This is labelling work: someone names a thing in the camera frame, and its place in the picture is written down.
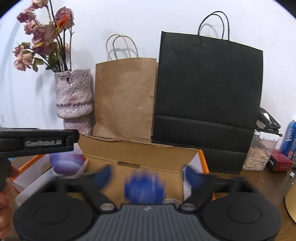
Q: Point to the clear seed storage container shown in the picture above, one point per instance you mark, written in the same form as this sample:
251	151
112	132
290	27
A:
265	138

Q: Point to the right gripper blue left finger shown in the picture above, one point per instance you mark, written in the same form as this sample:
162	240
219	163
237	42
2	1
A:
88	182

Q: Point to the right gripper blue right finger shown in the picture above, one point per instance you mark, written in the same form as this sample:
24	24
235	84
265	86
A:
213	184

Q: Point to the white tape roll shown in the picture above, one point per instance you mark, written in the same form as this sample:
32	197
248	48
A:
172	201

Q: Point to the purple round lid container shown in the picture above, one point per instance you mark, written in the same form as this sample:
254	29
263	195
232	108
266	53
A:
143	188

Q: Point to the blue carton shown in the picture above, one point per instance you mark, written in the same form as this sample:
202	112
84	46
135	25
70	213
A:
288	144

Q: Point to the brown paper bag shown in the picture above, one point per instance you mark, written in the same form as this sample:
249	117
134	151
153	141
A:
124	98

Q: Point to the pink textured vase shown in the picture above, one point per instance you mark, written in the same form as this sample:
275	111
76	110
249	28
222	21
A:
74	99

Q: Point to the red cardboard pumpkin box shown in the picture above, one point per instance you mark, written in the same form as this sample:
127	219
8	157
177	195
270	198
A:
125	158

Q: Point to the black paper bag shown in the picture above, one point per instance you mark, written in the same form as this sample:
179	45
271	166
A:
208	97

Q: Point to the dried pink rose bouquet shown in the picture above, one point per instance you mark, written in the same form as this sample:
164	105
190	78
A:
48	45

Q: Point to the dark red small box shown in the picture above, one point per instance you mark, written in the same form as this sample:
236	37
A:
278	162

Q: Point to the cream thermos jug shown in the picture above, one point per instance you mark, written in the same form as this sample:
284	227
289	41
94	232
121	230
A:
290	202

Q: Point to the person's left hand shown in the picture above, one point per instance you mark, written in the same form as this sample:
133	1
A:
8	195

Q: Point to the red and white lint brush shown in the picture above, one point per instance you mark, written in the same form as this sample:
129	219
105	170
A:
62	166

